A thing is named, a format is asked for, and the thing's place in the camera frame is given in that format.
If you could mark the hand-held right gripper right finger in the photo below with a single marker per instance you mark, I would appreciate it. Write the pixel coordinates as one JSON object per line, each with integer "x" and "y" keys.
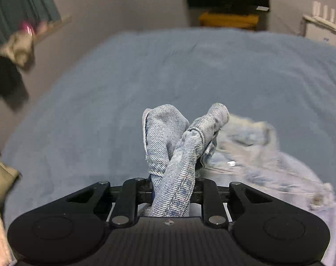
{"x": 211, "y": 199}

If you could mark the beige cloth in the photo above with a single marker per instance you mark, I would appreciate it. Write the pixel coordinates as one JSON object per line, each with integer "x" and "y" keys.
{"x": 17, "y": 48}

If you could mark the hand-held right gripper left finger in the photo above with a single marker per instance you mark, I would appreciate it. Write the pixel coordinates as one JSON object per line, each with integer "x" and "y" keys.
{"x": 128, "y": 199}

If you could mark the teal curtain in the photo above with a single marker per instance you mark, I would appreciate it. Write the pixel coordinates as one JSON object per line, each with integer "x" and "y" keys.
{"x": 21, "y": 2}

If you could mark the black cloth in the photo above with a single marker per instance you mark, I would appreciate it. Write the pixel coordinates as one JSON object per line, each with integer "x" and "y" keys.
{"x": 6, "y": 80}

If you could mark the small flat grey box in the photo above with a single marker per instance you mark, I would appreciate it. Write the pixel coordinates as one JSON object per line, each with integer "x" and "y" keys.
{"x": 262, "y": 8}

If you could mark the olive pillow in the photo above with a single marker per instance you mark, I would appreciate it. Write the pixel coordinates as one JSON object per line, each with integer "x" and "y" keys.
{"x": 1, "y": 177}

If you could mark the window sill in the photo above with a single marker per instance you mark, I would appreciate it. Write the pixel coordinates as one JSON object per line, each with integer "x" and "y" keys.
{"x": 55, "y": 25}

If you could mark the pink object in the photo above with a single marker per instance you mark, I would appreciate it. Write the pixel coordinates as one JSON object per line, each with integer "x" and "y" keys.
{"x": 28, "y": 27}

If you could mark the light blue denim jacket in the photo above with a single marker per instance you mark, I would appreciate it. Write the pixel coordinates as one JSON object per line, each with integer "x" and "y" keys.
{"x": 173, "y": 166}

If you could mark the white router with antennas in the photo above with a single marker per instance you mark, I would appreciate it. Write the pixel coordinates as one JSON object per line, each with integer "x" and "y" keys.
{"x": 326, "y": 12}

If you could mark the blue bed sheet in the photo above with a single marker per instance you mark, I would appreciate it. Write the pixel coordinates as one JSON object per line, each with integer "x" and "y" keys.
{"x": 145, "y": 74}

